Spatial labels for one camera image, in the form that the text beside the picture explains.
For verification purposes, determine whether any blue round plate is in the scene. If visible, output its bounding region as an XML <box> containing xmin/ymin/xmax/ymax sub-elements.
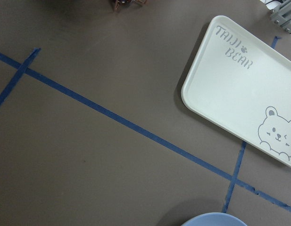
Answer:
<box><xmin>182</xmin><ymin>212</ymin><xmax>247</xmax><ymax>226</ymax></box>

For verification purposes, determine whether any cream bear print tray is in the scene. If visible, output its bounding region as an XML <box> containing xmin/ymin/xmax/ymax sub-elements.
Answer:
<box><xmin>181</xmin><ymin>16</ymin><xmax>291</xmax><ymax>168</ymax></box>

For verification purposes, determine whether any copper wire bottle rack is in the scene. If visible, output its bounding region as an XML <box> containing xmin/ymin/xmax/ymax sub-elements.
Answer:
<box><xmin>112</xmin><ymin>0</ymin><xmax>147</xmax><ymax>11</ymax></box>

